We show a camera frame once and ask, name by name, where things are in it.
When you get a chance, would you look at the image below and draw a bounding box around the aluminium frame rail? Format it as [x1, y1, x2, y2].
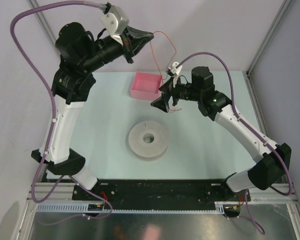
[34, 182, 299, 205]

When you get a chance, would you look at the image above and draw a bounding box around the right aluminium corner post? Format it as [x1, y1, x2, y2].
[247, 0, 296, 73]

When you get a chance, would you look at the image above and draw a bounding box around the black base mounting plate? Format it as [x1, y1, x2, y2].
[72, 178, 251, 201]

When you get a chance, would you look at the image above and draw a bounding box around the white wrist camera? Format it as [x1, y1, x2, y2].
[166, 61, 183, 88]
[101, 2, 129, 46]

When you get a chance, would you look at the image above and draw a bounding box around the grey slotted cable duct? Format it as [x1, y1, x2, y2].
[35, 202, 225, 215]

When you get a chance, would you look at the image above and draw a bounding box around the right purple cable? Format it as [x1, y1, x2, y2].
[177, 51, 296, 236]

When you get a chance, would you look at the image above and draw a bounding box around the orange wire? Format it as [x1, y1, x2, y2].
[149, 30, 183, 114]

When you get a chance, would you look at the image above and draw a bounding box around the pink plastic box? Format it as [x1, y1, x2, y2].
[130, 72, 163, 101]

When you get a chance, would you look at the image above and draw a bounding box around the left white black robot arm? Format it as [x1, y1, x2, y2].
[31, 22, 154, 200]

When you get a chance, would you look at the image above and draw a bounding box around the left aluminium corner post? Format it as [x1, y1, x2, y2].
[26, 0, 56, 41]

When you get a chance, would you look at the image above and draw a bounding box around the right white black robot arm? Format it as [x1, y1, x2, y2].
[151, 66, 292, 201]

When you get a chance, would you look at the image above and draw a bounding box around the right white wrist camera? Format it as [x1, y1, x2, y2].
[166, 61, 183, 88]

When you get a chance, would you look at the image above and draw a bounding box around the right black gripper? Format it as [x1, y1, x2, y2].
[151, 75, 202, 113]

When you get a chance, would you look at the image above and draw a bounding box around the aluminium corner post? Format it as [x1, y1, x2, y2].
[26, 0, 56, 41]
[247, 0, 296, 73]

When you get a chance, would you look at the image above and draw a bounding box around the purple cable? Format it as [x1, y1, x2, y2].
[177, 51, 296, 236]
[9, 0, 114, 225]

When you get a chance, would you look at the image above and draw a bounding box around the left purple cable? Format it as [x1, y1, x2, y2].
[9, 0, 114, 225]

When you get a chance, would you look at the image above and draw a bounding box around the white plastic spool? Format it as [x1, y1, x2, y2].
[128, 120, 170, 161]

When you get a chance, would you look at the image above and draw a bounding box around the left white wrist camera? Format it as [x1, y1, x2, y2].
[101, 2, 129, 46]

